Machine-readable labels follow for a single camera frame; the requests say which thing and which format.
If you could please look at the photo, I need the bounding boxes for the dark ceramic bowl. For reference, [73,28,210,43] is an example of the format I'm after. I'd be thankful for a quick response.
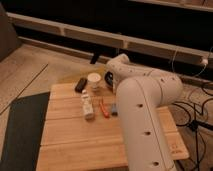
[104,72,113,88]

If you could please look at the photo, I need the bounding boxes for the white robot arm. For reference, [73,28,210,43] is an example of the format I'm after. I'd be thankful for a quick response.
[106,54,183,171]

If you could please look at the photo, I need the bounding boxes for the white paper cup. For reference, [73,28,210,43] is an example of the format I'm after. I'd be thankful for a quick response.
[87,73,101,91]

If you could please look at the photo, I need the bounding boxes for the white plastic bottle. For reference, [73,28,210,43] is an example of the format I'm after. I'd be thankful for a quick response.
[81,90,95,120]

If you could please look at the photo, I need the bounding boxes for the black rectangular remote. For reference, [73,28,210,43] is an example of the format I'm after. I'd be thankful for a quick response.
[75,78,87,93]

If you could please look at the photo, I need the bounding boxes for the blue sponge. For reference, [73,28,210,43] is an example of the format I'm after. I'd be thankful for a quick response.
[111,104,118,116]

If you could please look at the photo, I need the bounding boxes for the white shelf unit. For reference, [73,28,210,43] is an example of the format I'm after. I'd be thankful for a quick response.
[2,0,213,65]

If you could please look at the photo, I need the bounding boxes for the dark floor mat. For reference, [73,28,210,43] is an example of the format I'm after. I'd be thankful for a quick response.
[0,92,50,171]

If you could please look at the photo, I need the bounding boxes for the grey sofa corner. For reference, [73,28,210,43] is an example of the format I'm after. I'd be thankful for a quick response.
[0,3,21,62]

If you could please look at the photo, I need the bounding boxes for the black cables on floor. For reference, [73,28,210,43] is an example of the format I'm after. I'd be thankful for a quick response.
[168,81,213,171]

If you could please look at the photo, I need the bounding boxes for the white power cable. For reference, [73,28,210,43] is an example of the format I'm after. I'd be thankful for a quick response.
[171,46,213,78]

